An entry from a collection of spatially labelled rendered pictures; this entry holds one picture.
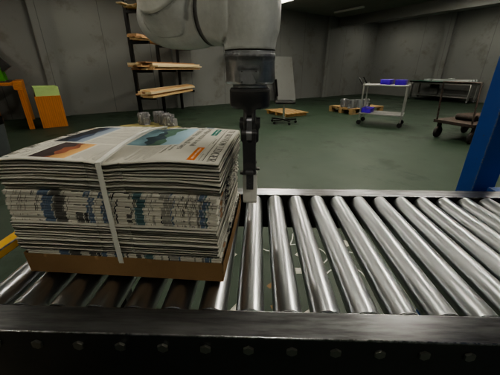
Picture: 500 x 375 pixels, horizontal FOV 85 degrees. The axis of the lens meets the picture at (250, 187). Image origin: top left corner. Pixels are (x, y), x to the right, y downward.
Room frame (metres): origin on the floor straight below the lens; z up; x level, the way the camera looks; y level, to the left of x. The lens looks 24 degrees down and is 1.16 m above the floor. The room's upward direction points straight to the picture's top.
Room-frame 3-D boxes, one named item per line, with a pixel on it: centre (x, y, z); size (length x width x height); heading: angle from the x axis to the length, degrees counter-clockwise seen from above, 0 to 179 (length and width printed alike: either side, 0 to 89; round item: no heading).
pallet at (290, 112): (7.79, -1.00, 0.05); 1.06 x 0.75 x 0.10; 34
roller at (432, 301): (0.55, -0.33, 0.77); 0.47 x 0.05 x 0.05; 178
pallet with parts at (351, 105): (8.33, -3.13, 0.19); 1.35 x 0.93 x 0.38; 122
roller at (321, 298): (0.55, -0.14, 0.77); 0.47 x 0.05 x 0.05; 178
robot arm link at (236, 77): (0.54, 0.00, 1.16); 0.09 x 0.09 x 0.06
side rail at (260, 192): (0.80, -0.14, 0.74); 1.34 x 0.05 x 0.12; 88
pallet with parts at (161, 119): (5.03, 1.76, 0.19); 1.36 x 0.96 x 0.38; 34
